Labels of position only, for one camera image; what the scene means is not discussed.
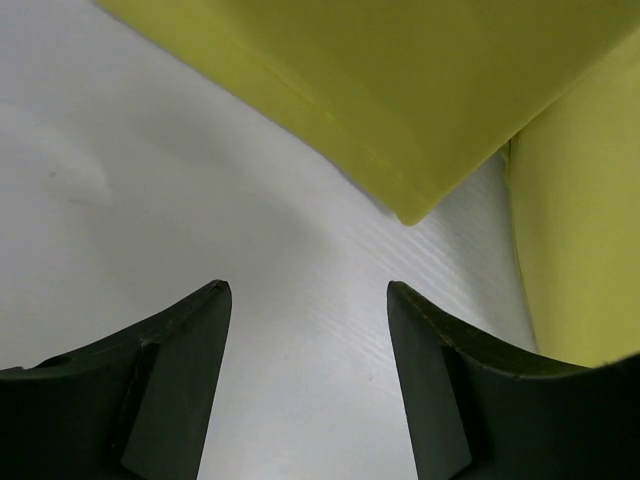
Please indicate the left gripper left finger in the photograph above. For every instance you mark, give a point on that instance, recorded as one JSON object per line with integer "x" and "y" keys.
{"x": 133, "y": 405}

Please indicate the yellow trousers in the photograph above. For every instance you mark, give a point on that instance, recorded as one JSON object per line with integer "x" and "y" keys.
{"x": 411, "y": 97}

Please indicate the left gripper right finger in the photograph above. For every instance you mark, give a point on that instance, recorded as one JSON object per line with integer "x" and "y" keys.
{"x": 478, "y": 407}

